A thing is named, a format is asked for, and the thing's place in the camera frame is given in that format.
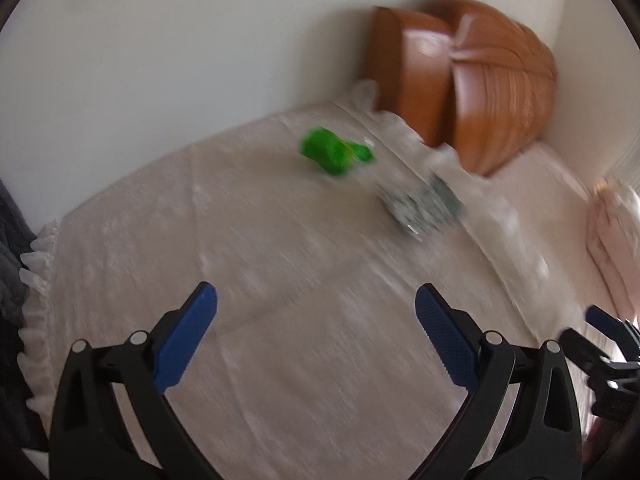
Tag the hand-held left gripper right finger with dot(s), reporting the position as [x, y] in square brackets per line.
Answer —
[447, 340]

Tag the crumpled silver grey packet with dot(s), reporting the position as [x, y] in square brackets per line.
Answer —
[420, 202]

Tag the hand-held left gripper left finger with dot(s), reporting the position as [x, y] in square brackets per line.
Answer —
[182, 340]

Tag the white lace blanket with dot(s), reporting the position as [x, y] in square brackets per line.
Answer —
[250, 270]

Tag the brown wooden headboard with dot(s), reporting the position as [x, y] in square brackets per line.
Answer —
[490, 90]

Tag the crumpled green packet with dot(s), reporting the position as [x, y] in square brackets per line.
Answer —
[332, 152]

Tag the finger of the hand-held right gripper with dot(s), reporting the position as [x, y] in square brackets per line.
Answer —
[582, 350]
[600, 316]

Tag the folded pink quilt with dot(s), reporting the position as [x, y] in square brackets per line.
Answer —
[615, 230]

